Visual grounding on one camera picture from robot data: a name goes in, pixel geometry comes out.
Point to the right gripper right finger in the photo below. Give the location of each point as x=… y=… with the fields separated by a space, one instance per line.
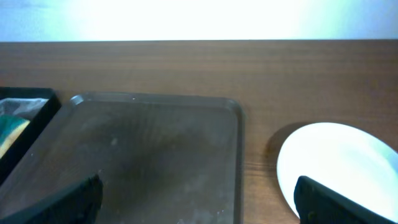
x=317 y=204

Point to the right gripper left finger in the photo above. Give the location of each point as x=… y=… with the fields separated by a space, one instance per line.
x=79 y=203

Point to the pale blue plate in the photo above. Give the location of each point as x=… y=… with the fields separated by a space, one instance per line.
x=345 y=159

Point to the green yellow scrub sponge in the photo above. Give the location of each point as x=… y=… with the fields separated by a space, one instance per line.
x=11 y=129

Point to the brown plastic serving tray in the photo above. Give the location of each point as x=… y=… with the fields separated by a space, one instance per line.
x=161 y=158

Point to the black soapy water tub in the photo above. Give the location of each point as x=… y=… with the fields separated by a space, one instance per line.
x=25 y=112

